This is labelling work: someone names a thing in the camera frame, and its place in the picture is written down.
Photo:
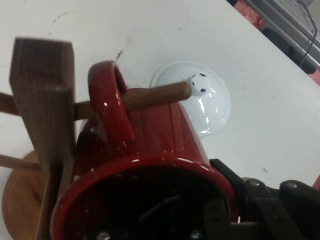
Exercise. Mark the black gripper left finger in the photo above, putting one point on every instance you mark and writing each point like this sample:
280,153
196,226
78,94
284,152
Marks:
155,220

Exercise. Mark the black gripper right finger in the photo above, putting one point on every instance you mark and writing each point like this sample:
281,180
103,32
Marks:
270,207

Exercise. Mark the red ceramic mug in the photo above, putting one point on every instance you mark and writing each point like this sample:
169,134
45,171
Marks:
155,140

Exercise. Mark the white enamel pot with lid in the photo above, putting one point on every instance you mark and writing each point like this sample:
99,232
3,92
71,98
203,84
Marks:
212,110

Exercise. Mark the brown wooden mug tree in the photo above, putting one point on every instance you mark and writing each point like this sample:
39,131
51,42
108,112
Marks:
45,105

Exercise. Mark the red plastic bag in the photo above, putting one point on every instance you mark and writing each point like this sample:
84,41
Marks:
247,11

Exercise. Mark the aluminium enclosure frame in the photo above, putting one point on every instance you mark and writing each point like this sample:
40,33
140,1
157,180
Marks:
282,17

